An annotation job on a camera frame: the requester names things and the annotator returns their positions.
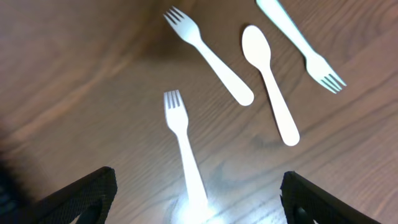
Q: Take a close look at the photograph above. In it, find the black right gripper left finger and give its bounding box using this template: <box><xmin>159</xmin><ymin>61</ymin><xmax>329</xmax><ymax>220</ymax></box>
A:
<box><xmin>1</xmin><ymin>166</ymin><xmax>118</xmax><ymax>224</ymax></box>

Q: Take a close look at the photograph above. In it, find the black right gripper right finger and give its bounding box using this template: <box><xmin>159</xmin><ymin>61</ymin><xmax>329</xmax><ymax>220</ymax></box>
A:
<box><xmin>280</xmin><ymin>171</ymin><xmax>378</xmax><ymax>224</ymax></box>

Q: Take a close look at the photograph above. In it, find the white plastic fork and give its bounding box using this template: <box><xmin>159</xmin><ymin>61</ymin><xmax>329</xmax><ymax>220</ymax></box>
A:
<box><xmin>164</xmin><ymin>6</ymin><xmax>254</xmax><ymax>106</ymax></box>
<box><xmin>164</xmin><ymin>90</ymin><xmax>211</xmax><ymax>223</ymax></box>
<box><xmin>256</xmin><ymin>0</ymin><xmax>346</xmax><ymax>94</ymax></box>

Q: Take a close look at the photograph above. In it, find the white plastic spoon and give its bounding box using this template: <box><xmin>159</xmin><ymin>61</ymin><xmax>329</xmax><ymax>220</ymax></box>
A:
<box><xmin>242</xmin><ymin>25</ymin><xmax>300</xmax><ymax>146</ymax></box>

